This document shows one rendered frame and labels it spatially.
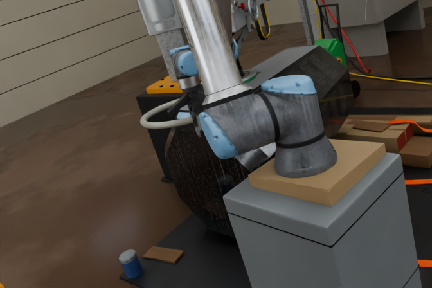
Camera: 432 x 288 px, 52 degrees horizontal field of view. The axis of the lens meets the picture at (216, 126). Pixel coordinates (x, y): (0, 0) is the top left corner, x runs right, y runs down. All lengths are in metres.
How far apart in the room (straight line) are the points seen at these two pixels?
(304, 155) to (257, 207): 0.20
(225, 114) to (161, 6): 2.05
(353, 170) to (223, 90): 0.43
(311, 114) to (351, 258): 0.41
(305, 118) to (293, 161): 0.13
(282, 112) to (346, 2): 4.12
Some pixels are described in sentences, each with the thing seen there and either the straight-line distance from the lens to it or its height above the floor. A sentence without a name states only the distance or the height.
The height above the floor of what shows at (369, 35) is 0.24.
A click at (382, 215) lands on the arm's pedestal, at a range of 1.41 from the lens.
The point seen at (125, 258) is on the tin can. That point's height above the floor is 0.14.
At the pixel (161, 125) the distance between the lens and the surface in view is 1.93.
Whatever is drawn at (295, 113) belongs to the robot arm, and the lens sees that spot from 1.26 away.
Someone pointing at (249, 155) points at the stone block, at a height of 0.62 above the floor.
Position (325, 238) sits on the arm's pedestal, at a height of 0.81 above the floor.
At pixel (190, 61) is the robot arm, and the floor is 1.21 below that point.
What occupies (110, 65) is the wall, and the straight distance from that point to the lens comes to 8.85.
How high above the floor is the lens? 1.54
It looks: 20 degrees down
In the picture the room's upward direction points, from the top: 17 degrees counter-clockwise
